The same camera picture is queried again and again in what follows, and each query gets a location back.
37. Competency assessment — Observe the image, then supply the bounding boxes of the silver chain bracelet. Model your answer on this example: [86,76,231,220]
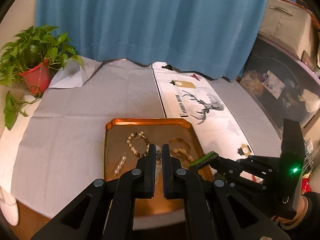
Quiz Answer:
[154,147,163,185]

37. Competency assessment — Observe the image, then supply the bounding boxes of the black and green watch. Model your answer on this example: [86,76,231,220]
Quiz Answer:
[189,151,218,171]

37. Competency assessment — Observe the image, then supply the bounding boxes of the right hand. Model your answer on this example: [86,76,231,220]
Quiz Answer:
[276,196,309,230]

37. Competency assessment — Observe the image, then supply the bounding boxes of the pearl hair clip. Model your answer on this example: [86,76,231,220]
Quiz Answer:
[111,153,127,177]

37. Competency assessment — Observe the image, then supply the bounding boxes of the orange metal tray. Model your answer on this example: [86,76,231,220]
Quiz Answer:
[105,119,204,218]

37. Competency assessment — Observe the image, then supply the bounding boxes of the white deer table runner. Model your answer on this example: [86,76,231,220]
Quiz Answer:
[151,61,263,183]

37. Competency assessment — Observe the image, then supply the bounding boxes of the clear plastic storage box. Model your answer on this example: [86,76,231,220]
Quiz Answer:
[240,36,319,135]

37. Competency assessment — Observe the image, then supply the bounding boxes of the white round object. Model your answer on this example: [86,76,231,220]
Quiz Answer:
[0,187,19,226]

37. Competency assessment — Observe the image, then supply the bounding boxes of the blue curtain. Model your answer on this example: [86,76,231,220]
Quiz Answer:
[36,0,293,80]

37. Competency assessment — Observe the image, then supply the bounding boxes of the beige fabric storage box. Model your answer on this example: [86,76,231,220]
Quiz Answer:
[259,0,319,63]

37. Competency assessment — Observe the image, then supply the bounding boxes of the green potted plant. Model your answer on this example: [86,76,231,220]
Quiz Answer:
[1,24,84,130]

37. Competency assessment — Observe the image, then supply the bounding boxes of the white and black bead bracelet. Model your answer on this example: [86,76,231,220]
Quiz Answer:
[126,130,151,158]

